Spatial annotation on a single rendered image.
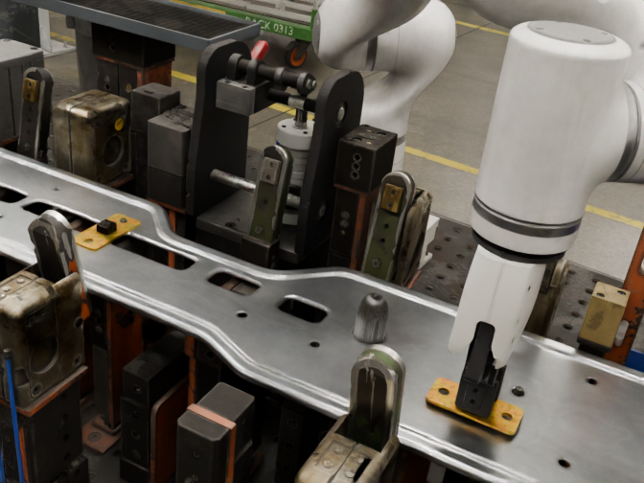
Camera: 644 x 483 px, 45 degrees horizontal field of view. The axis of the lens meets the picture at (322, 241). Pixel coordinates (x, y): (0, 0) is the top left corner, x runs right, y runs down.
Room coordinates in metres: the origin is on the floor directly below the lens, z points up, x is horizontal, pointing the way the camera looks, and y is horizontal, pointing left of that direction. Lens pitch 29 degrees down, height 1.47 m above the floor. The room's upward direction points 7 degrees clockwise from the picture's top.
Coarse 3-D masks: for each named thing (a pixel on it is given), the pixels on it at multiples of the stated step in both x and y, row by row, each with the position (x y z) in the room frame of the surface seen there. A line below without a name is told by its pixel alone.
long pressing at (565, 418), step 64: (64, 192) 0.88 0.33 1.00; (128, 256) 0.74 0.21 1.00; (192, 256) 0.76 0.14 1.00; (192, 320) 0.64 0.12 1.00; (256, 320) 0.65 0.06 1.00; (448, 320) 0.70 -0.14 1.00; (256, 384) 0.57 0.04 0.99; (320, 384) 0.56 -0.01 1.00; (512, 384) 0.60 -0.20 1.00; (576, 384) 0.61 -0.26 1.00; (640, 384) 0.62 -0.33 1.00; (448, 448) 0.50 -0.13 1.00; (512, 448) 0.51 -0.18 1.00; (576, 448) 0.52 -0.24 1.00; (640, 448) 0.53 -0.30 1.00
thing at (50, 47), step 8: (40, 16) 4.47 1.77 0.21; (48, 16) 4.52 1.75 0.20; (40, 24) 4.45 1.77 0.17; (48, 24) 4.52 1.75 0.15; (40, 32) 4.45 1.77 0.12; (48, 32) 4.52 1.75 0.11; (40, 40) 4.46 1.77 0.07; (48, 40) 4.51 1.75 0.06; (48, 48) 4.43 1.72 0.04; (56, 48) 4.51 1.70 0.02; (64, 48) 4.53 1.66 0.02; (72, 48) 4.55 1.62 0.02; (48, 56) 4.39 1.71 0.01
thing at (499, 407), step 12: (444, 384) 0.58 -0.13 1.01; (456, 384) 0.58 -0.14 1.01; (432, 396) 0.56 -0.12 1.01; (444, 396) 0.56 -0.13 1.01; (456, 408) 0.55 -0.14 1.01; (492, 408) 0.55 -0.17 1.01; (504, 408) 0.55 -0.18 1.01; (516, 408) 0.56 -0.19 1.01; (480, 420) 0.53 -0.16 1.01; (492, 420) 0.54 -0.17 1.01; (504, 420) 0.54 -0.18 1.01; (516, 420) 0.54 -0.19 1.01; (504, 432) 0.52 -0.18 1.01
